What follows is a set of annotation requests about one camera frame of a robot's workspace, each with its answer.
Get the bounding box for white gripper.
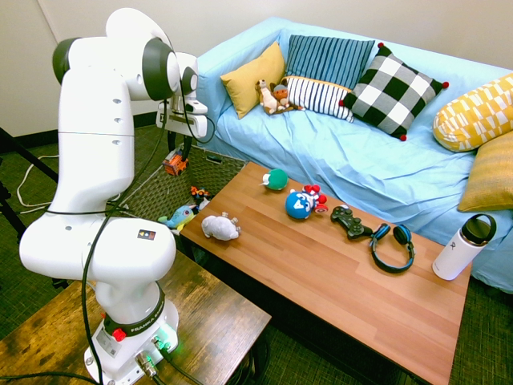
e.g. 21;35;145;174
156;99;209;162

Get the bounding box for orange purple toy car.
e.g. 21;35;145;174
161;148;190;178

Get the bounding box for dark woven basket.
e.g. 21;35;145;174
118;143;248;244

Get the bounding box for blue narwhal plush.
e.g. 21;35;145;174
157;204;199;231

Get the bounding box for white sheep plush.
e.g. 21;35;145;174
200;213;242;242

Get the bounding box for plain yellow pillow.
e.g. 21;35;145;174
220;41;287;120

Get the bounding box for cream ferret plush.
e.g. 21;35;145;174
256;79;282;116

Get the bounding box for green round plush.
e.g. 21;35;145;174
261;168;289;192

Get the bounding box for brown doll plush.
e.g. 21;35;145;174
271;83;305;113

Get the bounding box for blue round hero plush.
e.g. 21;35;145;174
285;190;316;221

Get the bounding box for white navy striped pillow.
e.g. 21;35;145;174
280;75;356;124

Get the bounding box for black tripod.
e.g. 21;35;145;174
0;127;71;290

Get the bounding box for blue striped pillow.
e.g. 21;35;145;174
283;34;377;91

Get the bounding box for dark rustic wooden stand table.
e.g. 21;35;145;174
0;240;273;385

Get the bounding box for light blue covered sofa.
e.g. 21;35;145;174
191;16;513;294

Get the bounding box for black game controller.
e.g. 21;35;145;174
329;204;374;241

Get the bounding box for wooden coffee table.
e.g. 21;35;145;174
179;161;473;385

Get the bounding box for black white checkered pillow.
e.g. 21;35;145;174
339;42;450;142

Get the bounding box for blue black headphones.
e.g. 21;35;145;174
369;223;417;274

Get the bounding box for yellow white patterned pillow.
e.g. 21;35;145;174
432;71;513;153

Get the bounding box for white water bottle black lid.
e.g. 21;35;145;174
431;213;498;282

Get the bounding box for mustard ribbed pillow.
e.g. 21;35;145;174
457;131;513;213

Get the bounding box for white power cord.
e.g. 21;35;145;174
15;155;61;215

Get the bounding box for black base connector cable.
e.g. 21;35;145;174
135;339;204;385

